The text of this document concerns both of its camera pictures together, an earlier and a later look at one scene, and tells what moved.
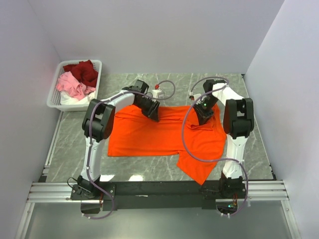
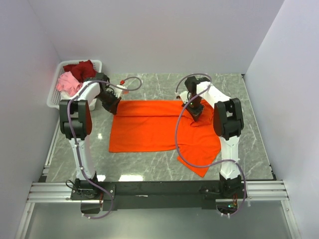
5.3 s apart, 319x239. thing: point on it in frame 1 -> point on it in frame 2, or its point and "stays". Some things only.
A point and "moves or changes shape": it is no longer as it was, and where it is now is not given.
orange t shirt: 134,133 moves or changes shape
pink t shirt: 69,83 stays
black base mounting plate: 158,195 stays
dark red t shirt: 85,71 stays
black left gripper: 153,112 -> 112,107
